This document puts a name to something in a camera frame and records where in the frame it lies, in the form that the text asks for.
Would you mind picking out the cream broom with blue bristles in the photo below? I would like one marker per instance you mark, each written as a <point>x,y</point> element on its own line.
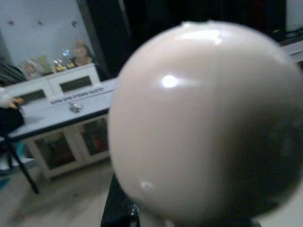
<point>189,123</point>

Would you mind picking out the small pale figurine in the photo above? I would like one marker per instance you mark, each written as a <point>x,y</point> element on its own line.
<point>30,68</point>

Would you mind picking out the black white plush toy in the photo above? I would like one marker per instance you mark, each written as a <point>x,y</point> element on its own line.
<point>10,118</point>

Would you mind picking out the doll with light hair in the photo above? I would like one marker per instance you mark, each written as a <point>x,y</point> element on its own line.
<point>81,53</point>

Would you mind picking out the white table with black legs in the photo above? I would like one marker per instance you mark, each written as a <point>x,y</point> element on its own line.
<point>59,111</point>

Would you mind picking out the white cabinet with glass doors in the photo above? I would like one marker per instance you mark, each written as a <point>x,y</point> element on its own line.
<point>78,72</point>

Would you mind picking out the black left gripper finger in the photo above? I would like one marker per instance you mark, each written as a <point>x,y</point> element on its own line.
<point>119,205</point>

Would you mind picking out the metal key bunch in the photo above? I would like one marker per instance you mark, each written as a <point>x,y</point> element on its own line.
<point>75,110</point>

